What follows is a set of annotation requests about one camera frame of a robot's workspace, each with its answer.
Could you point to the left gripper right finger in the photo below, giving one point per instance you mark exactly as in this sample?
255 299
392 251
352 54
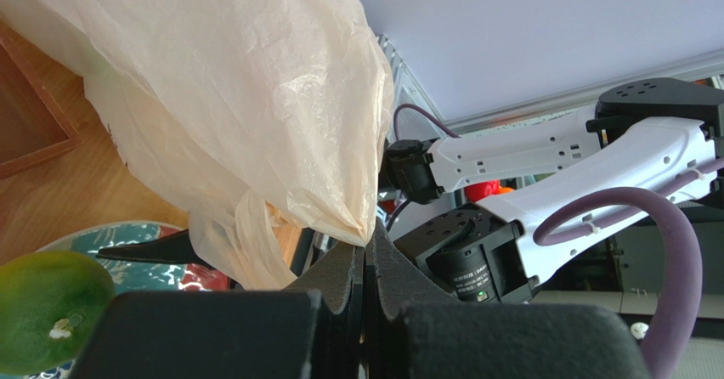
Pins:
416 330

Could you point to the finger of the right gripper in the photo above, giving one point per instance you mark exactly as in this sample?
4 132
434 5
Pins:
175 249

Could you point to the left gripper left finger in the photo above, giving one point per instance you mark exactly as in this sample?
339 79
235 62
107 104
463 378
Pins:
308 330

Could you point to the translucent beige plastic bag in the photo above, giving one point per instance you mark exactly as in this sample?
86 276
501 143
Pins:
246 114

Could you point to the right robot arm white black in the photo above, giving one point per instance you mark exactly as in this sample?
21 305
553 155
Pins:
661 137

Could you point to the red teal floral plate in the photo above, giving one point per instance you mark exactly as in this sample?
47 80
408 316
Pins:
131 276

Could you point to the green round fruit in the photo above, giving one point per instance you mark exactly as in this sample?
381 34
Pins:
50 304

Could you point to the wooden compartment tray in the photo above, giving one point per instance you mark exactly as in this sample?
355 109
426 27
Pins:
34 130

